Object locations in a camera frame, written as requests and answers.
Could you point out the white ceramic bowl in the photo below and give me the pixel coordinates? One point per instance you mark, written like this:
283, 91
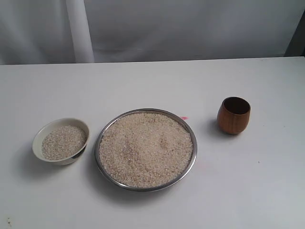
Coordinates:
39, 137

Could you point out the rice in steel tray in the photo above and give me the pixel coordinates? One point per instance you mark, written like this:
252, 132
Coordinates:
145, 150

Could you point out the white rice grains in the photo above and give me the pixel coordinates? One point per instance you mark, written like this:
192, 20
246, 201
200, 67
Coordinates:
63, 142

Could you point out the brown wooden cup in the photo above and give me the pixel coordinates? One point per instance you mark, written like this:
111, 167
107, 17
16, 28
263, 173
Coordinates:
233, 115

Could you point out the round steel tray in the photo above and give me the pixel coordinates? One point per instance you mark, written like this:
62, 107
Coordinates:
146, 111

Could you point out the white backdrop curtain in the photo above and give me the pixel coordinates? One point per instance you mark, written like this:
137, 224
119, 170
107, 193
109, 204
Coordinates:
88, 31

